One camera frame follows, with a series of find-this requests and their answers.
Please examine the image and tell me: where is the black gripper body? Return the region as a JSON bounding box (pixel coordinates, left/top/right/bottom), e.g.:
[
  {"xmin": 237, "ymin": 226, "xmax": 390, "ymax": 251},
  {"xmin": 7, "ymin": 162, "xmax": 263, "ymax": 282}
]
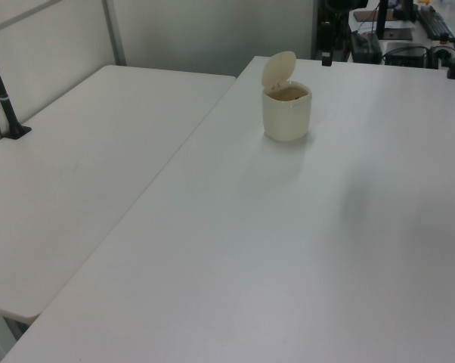
[{"xmin": 323, "ymin": 0, "xmax": 368, "ymax": 14}]

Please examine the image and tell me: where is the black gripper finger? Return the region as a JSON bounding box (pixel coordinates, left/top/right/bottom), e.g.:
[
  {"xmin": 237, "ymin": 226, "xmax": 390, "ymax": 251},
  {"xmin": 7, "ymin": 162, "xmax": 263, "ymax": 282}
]
[
  {"xmin": 320, "ymin": 21, "xmax": 333, "ymax": 68},
  {"xmin": 332, "ymin": 11, "xmax": 345, "ymax": 61}
]

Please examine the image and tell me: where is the cream trash bin with lid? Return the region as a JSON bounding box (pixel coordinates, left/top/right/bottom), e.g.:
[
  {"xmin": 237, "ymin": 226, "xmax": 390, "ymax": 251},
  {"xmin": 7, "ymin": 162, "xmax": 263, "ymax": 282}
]
[{"xmin": 261, "ymin": 50, "xmax": 313, "ymax": 143}]

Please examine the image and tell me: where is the black device with green label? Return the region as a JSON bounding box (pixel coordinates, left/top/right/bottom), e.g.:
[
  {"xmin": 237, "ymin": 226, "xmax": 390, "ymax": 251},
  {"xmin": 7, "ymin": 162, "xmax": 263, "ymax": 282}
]
[{"xmin": 349, "ymin": 31, "xmax": 382, "ymax": 64}]

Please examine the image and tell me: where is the black monitor stand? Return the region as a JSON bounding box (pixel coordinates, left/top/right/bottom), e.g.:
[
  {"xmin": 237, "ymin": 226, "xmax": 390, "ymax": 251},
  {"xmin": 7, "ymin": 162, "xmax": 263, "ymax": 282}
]
[{"xmin": 376, "ymin": 0, "xmax": 388, "ymax": 40}]

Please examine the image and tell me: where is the black keyboard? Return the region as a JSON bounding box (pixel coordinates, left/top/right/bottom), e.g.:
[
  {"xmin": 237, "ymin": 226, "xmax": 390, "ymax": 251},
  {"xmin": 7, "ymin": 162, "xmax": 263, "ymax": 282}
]
[{"xmin": 416, "ymin": 5, "xmax": 455, "ymax": 42}]

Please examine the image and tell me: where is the black box with cables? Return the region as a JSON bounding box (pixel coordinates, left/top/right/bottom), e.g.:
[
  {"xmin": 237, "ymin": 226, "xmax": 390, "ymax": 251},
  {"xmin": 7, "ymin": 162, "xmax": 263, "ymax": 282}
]
[{"xmin": 382, "ymin": 41, "xmax": 429, "ymax": 68}]

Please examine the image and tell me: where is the grey partition frame post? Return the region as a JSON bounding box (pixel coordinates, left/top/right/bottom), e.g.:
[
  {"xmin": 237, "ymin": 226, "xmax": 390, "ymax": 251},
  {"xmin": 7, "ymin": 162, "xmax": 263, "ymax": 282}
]
[{"xmin": 101, "ymin": 0, "xmax": 127, "ymax": 66}]

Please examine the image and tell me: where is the black camera pole with base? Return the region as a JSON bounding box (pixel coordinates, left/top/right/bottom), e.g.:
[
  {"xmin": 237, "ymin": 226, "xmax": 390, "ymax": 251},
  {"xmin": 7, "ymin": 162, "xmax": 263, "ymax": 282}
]
[{"xmin": 0, "ymin": 33, "xmax": 33, "ymax": 141}]

